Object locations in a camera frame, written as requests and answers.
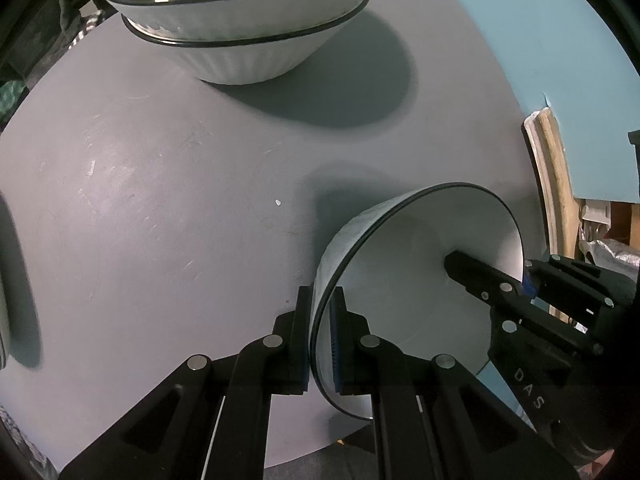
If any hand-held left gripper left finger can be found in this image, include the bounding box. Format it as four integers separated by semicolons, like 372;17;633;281
59;286;313;480

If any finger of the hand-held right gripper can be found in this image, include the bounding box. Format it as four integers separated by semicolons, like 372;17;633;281
444;251;606;359
522;255;618;333

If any person's right forearm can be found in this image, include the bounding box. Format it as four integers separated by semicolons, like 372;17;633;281
594;447;628;480

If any green patterned cloth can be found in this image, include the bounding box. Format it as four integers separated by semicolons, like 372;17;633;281
0;77;27;127

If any clear plastic bag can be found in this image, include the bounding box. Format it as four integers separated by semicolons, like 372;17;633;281
582;237;640;267

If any white box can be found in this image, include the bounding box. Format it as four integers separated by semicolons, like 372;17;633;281
580;200;613;227

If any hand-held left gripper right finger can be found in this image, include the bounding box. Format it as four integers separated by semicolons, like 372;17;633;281
328;287;578;480

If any beige wooden frame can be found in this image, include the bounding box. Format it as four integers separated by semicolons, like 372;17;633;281
522;107;573;261

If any white ribbed bowl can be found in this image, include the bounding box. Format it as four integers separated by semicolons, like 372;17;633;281
309;182;526;421
99;0;401;43
121;0;375;86

